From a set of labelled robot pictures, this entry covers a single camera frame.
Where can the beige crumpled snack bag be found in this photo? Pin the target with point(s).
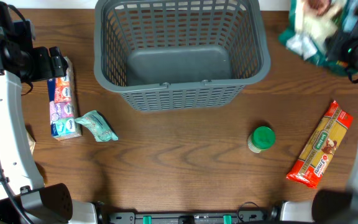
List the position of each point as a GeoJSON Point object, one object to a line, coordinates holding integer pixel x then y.
{"type": "Point", "coordinates": [31, 141]}

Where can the mint green wipes packet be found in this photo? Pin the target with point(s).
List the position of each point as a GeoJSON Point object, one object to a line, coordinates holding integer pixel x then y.
{"type": "Point", "coordinates": [98, 126]}

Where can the red yellow spaghetti packet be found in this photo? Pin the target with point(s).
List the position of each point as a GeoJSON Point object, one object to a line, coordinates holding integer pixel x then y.
{"type": "Point", "coordinates": [319, 150]}

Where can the green lid jar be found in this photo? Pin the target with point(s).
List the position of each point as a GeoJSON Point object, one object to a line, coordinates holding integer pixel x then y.
{"type": "Point", "coordinates": [262, 139]}

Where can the Kleenex tissue multipack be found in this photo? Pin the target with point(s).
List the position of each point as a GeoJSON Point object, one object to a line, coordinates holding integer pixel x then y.
{"type": "Point", "coordinates": [63, 106]}

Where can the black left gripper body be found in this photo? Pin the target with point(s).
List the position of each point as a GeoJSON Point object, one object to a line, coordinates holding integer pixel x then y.
{"type": "Point", "coordinates": [53, 62]}

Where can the grey plastic lattice basket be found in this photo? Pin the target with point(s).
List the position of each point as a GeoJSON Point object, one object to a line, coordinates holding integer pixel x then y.
{"type": "Point", "coordinates": [179, 54]}

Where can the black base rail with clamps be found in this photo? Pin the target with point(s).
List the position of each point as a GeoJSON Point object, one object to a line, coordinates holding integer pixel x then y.
{"type": "Point", "coordinates": [248, 213]}

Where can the green white snack bag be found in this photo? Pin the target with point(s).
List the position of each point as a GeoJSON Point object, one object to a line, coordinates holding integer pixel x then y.
{"type": "Point", "coordinates": [312, 23]}

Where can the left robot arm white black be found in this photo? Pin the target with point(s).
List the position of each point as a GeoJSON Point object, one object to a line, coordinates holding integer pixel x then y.
{"type": "Point", "coordinates": [24, 198]}

